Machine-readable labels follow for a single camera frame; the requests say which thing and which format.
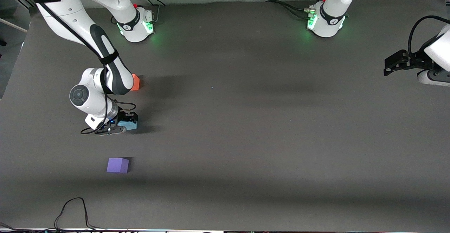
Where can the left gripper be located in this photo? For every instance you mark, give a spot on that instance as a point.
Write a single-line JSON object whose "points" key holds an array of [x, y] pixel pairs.
{"points": [[419, 58]]}

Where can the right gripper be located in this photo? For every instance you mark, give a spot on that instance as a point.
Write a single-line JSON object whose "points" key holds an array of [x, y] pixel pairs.
{"points": [[125, 116]]}

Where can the light blue block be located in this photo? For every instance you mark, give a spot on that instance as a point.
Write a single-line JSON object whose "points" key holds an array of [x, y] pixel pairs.
{"points": [[130, 125]]}

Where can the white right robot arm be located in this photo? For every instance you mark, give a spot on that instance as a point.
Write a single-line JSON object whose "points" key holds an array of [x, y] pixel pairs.
{"points": [[70, 15]]}

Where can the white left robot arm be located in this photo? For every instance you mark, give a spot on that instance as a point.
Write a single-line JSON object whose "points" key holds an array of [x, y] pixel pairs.
{"points": [[332, 4]]}

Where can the orange block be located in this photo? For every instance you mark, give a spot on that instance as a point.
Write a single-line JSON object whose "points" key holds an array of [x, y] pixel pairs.
{"points": [[135, 83]]}

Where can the purple block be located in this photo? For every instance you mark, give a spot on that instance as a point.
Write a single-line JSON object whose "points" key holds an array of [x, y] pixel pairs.
{"points": [[117, 165]]}

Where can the grey metal frame rod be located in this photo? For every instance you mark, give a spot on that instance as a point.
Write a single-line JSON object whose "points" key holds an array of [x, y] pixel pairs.
{"points": [[14, 25]]}

